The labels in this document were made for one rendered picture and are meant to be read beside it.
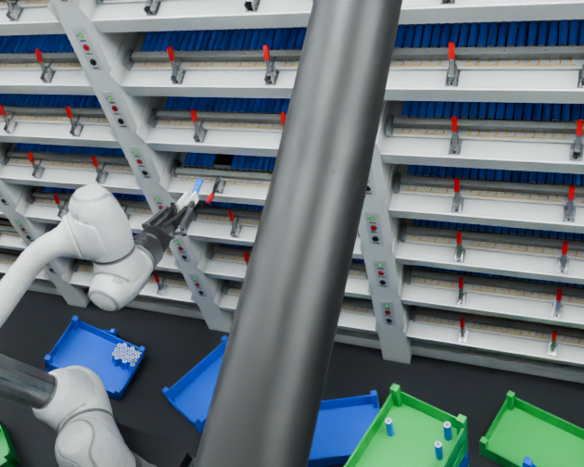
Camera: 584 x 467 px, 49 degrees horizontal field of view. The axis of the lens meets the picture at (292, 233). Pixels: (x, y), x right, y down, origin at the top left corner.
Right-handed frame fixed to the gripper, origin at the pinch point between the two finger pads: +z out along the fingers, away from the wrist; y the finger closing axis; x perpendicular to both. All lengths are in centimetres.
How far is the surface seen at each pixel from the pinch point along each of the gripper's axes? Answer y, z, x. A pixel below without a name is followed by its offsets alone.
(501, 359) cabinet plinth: -81, 30, 76
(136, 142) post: 21.3, 13.4, -10.5
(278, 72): -27.7, 13.2, -31.2
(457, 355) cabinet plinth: -67, 30, 76
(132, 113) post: 18.4, 12.0, -20.4
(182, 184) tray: 13.9, 18.6, 6.8
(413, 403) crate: -64, -18, 45
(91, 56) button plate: 22.8, 8.7, -38.4
